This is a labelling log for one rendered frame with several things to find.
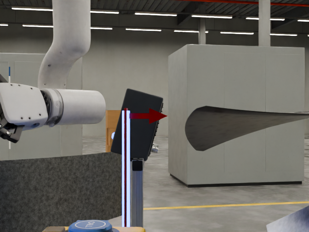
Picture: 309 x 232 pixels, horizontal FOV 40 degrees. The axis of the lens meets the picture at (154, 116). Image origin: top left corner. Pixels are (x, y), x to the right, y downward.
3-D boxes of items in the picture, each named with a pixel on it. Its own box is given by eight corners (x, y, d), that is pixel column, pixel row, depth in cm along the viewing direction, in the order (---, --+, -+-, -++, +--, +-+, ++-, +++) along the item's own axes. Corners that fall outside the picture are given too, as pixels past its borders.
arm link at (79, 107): (40, 89, 102) (63, 87, 95) (84, 91, 111) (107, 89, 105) (40, 124, 102) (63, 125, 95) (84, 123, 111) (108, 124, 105)
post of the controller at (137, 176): (142, 232, 116) (142, 159, 116) (131, 232, 116) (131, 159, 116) (143, 229, 119) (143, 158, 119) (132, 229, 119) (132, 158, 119)
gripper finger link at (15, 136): (28, 143, 89) (3, 143, 85) (20, 111, 92) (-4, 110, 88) (31, 140, 89) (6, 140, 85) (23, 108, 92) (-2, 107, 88)
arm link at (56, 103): (49, 133, 99) (38, 133, 97) (38, 101, 102) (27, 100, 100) (67, 114, 94) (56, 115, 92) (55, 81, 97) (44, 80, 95)
